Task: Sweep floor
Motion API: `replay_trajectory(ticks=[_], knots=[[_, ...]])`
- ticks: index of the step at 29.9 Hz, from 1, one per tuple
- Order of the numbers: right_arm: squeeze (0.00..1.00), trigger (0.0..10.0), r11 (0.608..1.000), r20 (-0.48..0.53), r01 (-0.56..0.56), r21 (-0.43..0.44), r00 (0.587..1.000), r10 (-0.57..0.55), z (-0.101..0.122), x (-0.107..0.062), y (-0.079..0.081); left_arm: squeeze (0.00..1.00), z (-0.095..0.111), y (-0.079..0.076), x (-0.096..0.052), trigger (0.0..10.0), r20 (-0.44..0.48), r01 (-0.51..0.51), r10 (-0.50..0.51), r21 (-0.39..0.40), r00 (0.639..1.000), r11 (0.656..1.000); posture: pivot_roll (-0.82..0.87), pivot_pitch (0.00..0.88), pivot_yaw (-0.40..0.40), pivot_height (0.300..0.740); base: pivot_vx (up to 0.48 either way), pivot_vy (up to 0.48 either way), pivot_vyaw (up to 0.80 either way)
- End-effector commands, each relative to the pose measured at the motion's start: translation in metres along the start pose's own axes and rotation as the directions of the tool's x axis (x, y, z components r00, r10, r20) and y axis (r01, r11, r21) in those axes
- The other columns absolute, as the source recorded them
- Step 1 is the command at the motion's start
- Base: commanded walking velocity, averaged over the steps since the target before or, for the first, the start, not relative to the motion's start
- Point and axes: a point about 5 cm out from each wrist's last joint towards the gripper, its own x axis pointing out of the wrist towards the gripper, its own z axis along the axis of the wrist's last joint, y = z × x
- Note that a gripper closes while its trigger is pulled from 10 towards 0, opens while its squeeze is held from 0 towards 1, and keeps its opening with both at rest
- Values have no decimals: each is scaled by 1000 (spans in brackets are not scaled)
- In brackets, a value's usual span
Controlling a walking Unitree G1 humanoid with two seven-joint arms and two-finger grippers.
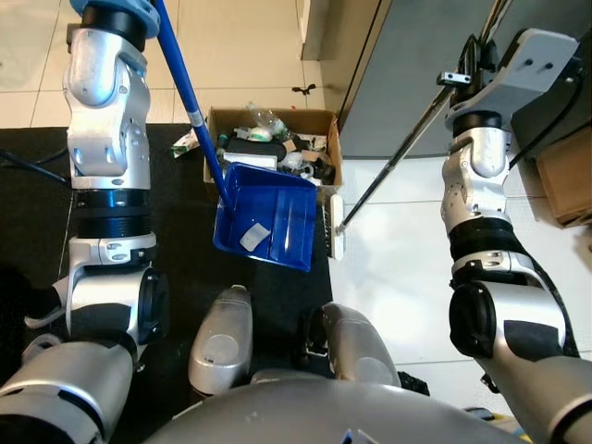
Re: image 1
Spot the black floor mat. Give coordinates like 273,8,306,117
0,125,75,371
148,123,336,436

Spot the clear plastic bottle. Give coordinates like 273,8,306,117
245,102,288,140

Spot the crumpled green white wrapper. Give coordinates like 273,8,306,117
171,128,200,154

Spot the silver robot left leg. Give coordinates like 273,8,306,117
188,285,253,397

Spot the white paper scrap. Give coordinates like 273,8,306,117
240,225,271,252

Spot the open cardboard rubbish box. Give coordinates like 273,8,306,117
203,106,344,191

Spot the silver robot leg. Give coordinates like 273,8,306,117
188,285,253,397
310,303,401,388

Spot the closed brown cardboard box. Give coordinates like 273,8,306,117
535,139,592,228

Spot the white flat carton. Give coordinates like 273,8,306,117
225,151,280,170

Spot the grey cabinet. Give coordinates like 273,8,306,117
338,0,592,158

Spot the silver robot right leg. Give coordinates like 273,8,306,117
310,303,401,388

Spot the blue plastic dustpan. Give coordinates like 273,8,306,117
151,0,321,275

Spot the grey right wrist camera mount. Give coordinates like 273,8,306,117
447,30,581,130

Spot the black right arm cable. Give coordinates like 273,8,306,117
509,65,588,167

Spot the grey robot torso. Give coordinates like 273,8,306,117
143,375,519,444

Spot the beige wooden panel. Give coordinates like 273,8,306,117
298,0,394,61

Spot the white-headed metal-handled broom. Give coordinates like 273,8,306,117
327,0,512,261

